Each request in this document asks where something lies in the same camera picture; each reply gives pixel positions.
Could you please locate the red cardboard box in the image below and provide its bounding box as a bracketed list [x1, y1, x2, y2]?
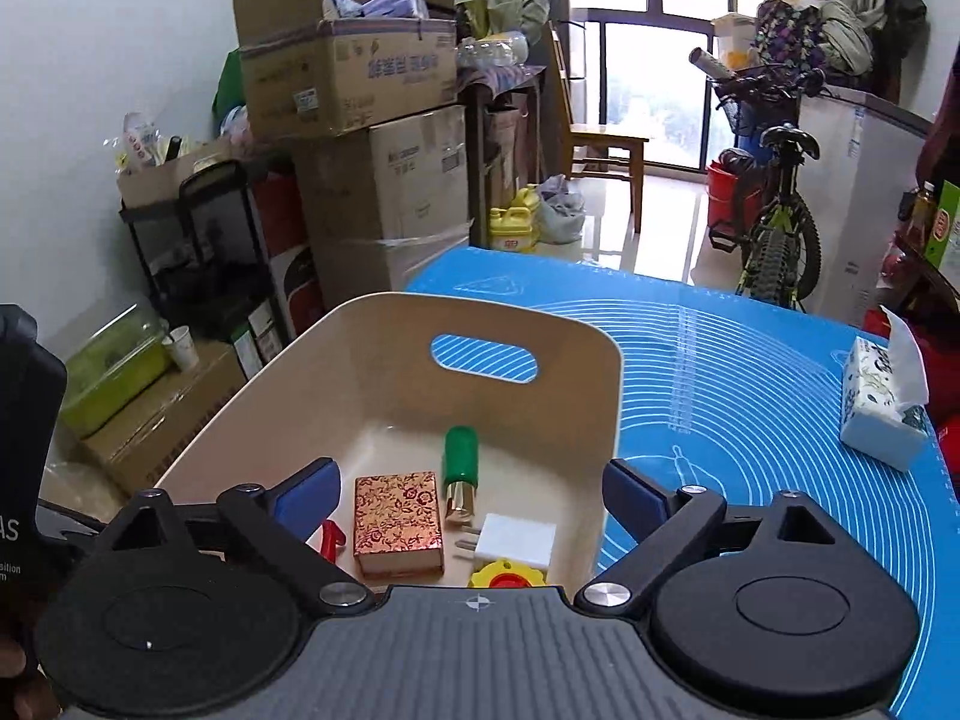
[251, 172, 305, 263]

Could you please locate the beige plastic bin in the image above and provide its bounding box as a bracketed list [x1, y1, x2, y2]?
[154, 291, 625, 593]

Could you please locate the red gold patterned box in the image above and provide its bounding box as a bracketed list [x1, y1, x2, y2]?
[352, 471, 446, 580]

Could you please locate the yellow plastic jug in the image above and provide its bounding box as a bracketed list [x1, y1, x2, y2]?
[487, 184, 542, 254]

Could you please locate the green carton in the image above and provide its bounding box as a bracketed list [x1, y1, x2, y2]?
[922, 180, 960, 290]

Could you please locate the white tissue box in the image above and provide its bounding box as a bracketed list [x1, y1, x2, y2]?
[838, 306, 931, 473]

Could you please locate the large open brown cardboard box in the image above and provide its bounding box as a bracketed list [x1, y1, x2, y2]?
[232, 0, 460, 140]

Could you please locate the shallow open cardboard box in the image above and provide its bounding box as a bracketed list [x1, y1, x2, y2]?
[116, 139, 248, 211]

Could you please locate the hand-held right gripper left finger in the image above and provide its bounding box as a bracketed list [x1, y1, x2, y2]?
[94, 456, 376, 610]

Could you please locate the plastic-wrapped cardboard box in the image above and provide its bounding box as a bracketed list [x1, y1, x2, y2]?
[315, 221, 475, 316]

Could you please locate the green container with clear lid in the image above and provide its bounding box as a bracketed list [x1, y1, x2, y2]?
[58, 304, 172, 436]

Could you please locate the blue silicone mat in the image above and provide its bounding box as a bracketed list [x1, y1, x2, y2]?
[405, 246, 953, 717]

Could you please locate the white charger plug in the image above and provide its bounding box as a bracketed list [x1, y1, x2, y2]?
[455, 513, 558, 571]

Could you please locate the white chest freezer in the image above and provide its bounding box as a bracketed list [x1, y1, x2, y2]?
[795, 86, 938, 327]

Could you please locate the yellow and red gear toy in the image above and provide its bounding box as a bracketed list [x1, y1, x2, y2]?
[466, 556, 552, 589]

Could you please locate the white paper cup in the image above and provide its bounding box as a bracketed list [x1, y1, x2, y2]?
[163, 326, 197, 372]

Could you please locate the green bottle with gold cap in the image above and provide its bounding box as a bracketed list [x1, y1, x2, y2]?
[442, 426, 481, 527]

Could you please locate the grey plastic bag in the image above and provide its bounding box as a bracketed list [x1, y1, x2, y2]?
[536, 174, 587, 245]

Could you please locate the wooden chair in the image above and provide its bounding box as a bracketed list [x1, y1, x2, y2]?
[547, 19, 652, 233]

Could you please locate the black metal shelf rack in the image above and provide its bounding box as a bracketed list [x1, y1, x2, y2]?
[120, 160, 301, 361]

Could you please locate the red and white appliance box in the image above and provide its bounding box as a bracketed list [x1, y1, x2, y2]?
[266, 244, 327, 338]

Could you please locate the green and black bicycle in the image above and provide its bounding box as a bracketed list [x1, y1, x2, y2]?
[688, 47, 833, 312]

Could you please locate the small white green box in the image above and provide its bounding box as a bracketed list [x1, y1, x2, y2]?
[231, 300, 284, 380]

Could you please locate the red bucket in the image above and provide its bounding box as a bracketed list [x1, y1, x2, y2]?
[705, 157, 773, 248]

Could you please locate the brown printed cardboard box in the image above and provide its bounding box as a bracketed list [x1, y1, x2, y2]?
[79, 341, 248, 496]

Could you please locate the floral fabric bag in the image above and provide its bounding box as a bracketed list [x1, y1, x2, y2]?
[754, 0, 830, 80]

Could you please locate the pale cardboard box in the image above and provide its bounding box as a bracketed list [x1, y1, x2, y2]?
[292, 105, 472, 245]

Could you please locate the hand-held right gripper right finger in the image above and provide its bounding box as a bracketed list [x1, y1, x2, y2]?
[574, 457, 863, 612]

